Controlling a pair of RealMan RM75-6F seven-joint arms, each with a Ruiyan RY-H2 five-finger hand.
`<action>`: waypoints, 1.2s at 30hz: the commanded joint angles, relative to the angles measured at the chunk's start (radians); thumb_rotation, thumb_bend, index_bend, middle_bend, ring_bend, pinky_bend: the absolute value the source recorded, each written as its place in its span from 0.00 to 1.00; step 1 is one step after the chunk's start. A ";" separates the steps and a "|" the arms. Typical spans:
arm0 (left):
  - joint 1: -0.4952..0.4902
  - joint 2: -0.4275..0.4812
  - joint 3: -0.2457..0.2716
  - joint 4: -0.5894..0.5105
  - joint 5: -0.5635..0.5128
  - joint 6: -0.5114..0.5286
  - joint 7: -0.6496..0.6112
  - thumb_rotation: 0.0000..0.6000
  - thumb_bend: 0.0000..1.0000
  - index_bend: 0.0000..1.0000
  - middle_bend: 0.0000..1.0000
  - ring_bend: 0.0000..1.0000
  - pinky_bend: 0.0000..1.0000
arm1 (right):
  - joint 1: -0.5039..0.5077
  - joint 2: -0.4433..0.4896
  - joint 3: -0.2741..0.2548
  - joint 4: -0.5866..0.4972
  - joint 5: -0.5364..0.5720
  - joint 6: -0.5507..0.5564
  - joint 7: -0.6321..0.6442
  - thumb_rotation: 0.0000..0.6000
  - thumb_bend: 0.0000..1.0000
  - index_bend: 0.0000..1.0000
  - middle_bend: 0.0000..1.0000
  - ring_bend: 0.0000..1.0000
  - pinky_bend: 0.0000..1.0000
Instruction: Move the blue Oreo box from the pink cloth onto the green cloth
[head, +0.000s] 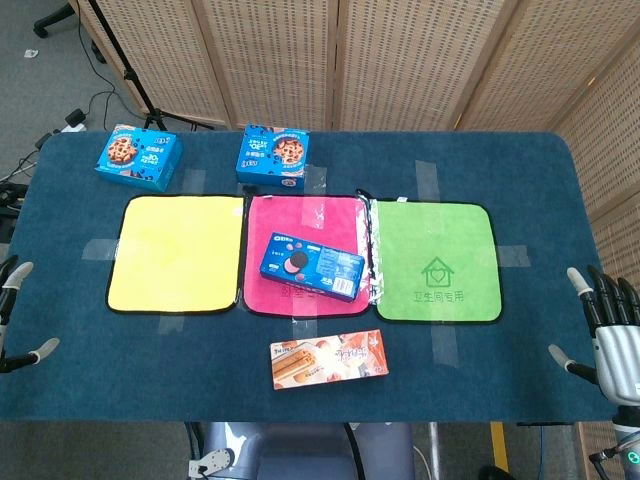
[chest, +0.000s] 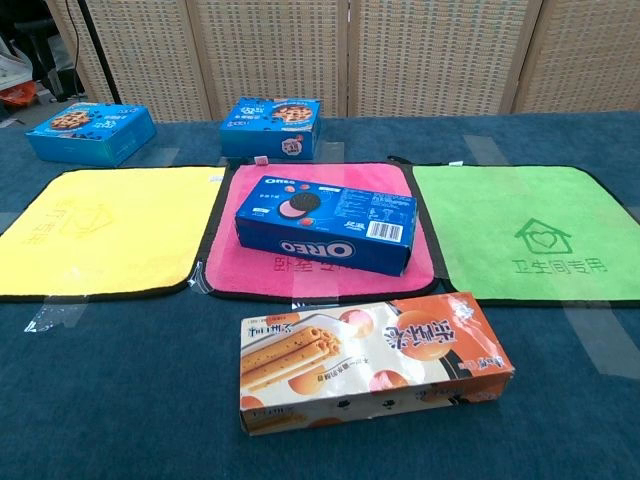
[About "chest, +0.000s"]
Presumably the orange plastic bag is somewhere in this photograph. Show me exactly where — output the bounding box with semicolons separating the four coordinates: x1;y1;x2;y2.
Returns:
0;82;39;109

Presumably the yellow microfiber cloth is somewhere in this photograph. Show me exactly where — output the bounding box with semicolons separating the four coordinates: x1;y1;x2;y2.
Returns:
0;166;227;304

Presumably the pink microfiber cloth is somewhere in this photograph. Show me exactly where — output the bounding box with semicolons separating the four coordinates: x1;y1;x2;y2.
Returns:
199;160;441;304

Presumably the green microfiber cloth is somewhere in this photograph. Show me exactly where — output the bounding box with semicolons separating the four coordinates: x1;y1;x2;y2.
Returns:
409;162;640;307

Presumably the black tripod stand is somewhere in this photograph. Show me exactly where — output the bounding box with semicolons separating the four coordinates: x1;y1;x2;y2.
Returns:
77;0;124;106

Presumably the orange egg roll box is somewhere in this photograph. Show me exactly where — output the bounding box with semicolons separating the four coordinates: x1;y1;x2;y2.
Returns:
238;291;516;437

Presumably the blue chocolate chip cookie box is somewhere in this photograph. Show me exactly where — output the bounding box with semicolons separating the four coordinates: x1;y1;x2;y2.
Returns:
219;96;324;161
24;102;158;169

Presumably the wicker folding screen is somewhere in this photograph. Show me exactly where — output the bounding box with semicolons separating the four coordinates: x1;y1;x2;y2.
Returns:
47;0;640;121

